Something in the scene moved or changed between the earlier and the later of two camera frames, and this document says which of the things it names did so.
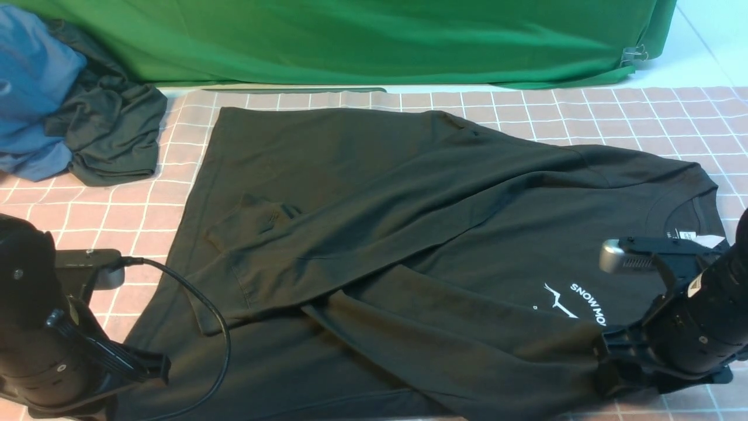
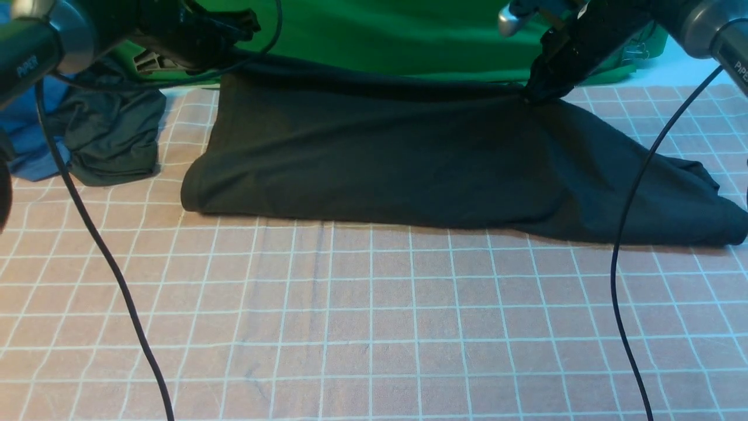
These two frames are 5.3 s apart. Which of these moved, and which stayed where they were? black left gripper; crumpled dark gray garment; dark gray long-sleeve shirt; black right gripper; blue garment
Moved: dark gray long-sleeve shirt; black right gripper; black left gripper
Stayed: crumpled dark gray garment; blue garment
